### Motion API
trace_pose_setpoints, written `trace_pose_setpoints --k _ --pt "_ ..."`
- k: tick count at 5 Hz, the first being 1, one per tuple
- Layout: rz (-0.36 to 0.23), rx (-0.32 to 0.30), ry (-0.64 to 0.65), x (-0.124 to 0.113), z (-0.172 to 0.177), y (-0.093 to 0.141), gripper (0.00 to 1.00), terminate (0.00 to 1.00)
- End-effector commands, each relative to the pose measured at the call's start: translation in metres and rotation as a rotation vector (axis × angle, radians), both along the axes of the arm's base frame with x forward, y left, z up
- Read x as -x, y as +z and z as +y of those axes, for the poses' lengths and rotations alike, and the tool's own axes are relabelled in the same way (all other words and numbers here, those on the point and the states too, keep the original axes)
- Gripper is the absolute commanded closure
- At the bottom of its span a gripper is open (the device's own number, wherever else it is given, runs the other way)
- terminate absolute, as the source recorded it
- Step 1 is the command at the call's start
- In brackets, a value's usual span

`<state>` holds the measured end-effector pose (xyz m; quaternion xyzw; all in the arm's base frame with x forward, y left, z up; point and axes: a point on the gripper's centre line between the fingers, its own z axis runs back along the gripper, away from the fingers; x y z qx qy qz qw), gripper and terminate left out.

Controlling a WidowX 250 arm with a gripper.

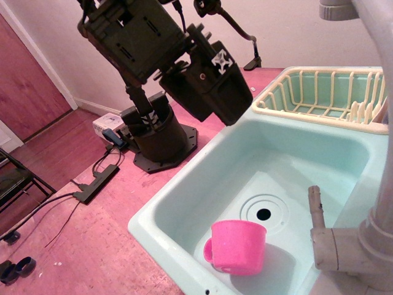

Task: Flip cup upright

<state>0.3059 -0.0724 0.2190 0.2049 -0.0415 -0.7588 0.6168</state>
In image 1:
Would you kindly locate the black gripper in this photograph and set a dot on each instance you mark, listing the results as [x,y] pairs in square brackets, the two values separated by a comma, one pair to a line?
[210,83]

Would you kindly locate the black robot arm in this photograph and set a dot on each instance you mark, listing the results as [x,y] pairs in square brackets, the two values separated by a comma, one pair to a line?
[142,41]

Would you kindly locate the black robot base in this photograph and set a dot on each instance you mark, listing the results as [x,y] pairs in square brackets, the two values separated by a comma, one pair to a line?
[165,145]

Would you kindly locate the pink plastic cup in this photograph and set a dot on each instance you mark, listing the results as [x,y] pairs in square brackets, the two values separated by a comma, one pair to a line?
[236,247]

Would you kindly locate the mint green toy sink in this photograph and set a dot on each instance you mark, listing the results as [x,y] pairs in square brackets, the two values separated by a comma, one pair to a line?
[258,170]

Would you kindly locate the white cardboard box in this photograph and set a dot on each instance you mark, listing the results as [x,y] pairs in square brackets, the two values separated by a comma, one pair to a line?
[107,121]

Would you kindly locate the blue black adapter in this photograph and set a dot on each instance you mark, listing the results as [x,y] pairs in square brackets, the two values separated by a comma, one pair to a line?
[111,136]

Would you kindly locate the cream dish rack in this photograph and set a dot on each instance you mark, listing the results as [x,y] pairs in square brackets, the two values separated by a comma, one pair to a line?
[351,98]

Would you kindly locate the black usb hub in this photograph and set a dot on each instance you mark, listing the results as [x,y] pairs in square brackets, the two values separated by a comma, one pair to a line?
[89,191]

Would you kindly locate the brown wooden door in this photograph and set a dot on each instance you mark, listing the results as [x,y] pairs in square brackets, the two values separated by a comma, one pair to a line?
[30,102]

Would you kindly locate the black metal chair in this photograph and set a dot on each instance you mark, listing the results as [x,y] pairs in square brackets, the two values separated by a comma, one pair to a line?
[22,191]

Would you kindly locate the grey toy faucet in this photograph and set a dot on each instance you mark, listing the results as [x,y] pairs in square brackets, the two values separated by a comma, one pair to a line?
[360,243]

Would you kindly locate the black gooseneck clamp mount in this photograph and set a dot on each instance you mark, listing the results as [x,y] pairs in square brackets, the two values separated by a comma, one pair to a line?
[212,7]

